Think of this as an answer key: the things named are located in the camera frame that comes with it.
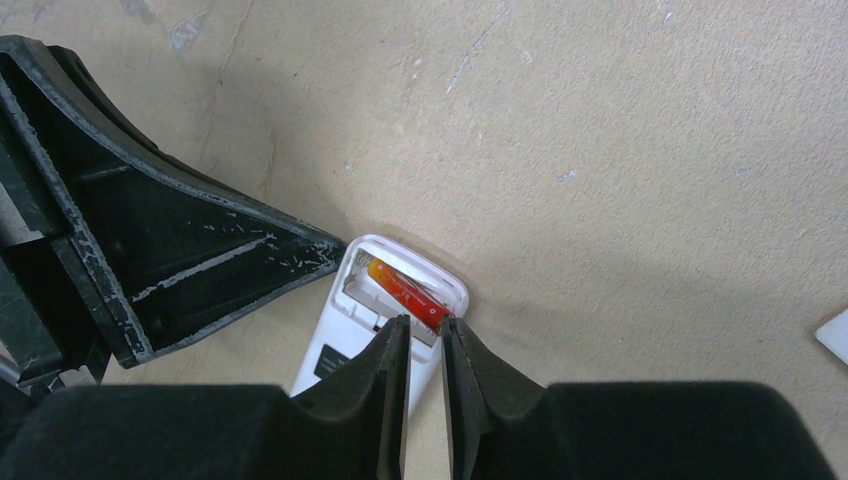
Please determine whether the red orange AAA battery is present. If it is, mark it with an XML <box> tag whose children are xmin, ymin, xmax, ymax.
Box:
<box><xmin>366</xmin><ymin>258</ymin><xmax>453</xmax><ymax>332</ymax></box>

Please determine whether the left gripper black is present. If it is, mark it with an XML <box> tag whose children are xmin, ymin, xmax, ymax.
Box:
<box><xmin>1</xmin><ymin>35</ymin><xmax>344</xmax><ymax>398</ymax></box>

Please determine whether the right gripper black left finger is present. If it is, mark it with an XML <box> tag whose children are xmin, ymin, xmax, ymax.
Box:
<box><xmin>1</xmin><ymin>316</ymin><xmax>411</xmax><ymax>479</ymax></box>

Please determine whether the white remote control red face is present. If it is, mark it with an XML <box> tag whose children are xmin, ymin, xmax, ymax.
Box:
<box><xmin>292</xmin><ymin>234</ymin><xmax>470</xmax><ymax>413</ymax></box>

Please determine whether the white battery cover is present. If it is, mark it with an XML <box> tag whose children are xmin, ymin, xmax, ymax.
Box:
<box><xmin>814</xmin><ymin>310</ymin><xmax>848</xmax><ymax>365</ymax></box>

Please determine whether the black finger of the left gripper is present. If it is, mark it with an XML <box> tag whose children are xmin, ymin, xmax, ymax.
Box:
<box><xmin>46</xmin><ymin>44</ymin><xmax>220</xmax><ymax>193</ymax></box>

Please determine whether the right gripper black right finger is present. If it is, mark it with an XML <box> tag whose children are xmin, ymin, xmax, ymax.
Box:
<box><xmin>441</xmin><ymin>319</ymin><xmax>834</xmax><ymax>479</ymax></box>

